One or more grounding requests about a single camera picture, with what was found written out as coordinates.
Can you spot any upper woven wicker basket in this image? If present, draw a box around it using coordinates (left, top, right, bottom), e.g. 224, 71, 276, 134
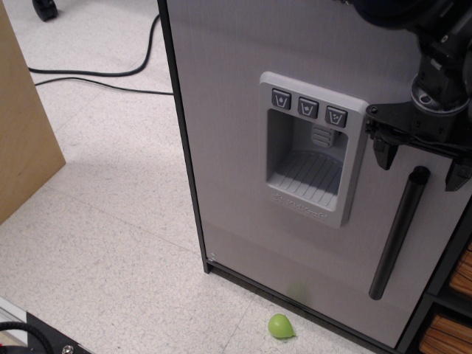
448, 241, 472, 300

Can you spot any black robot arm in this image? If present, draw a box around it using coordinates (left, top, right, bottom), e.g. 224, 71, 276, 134
353, 1, 471, 192

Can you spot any dark grey side shelf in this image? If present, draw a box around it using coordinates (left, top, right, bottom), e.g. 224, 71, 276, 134
395, 204, 471, 353

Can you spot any black braided cable loop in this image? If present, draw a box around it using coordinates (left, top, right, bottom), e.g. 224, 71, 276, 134
0, 320, 51, 354

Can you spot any light brown wooden panel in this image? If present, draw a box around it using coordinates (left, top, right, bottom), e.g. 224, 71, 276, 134
1, 4, 66, 222

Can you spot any black caster wheel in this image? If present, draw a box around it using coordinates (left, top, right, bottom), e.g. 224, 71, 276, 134
32, 0, 58, 22

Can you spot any grey toy fridge door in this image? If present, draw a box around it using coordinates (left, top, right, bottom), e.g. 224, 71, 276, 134
166, 0, 472, 350

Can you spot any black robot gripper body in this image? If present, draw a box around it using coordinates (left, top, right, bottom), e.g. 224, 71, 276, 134
366, 100, 471, 159

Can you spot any black door handle bar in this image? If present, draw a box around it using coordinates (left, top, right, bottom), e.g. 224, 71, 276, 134
369, 166, 431, 301

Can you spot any dark grey fridge cabinet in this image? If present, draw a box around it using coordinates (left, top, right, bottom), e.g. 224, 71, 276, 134
156, 0, 472, 354

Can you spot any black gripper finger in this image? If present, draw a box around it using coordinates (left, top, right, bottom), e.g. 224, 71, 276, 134
445, 157, 472, 192
372, 135, 398, 170

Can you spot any small green toy pear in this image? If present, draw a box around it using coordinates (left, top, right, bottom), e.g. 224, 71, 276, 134
268, 313, 296, 339

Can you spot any lower woven wicker basket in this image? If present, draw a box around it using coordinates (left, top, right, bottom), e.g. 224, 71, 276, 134
419, 315, 471, 354

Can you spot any woven wicker basket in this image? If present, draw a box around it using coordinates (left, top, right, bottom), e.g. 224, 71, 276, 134
448, 241, 472, 300
419, 315, 471, 354

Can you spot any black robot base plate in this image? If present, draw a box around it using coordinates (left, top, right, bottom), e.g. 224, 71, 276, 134
0, 311, 93, 354

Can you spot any thick black floor cable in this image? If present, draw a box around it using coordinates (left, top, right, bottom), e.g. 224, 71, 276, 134
28, 13, 161, 78

